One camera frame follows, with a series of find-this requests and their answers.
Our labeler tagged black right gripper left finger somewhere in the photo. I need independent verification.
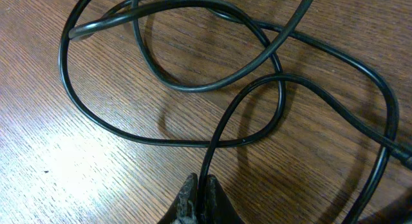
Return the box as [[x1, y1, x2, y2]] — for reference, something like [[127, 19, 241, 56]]
[[158, 173, 198, 224]]

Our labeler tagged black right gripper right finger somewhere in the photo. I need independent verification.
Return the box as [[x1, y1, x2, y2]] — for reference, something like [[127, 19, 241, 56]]
[[202, 174, 245, 224]]

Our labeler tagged black separated USB cable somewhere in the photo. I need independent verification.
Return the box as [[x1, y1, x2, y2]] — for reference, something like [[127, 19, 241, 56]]
[[57, 0, 412, 224]]

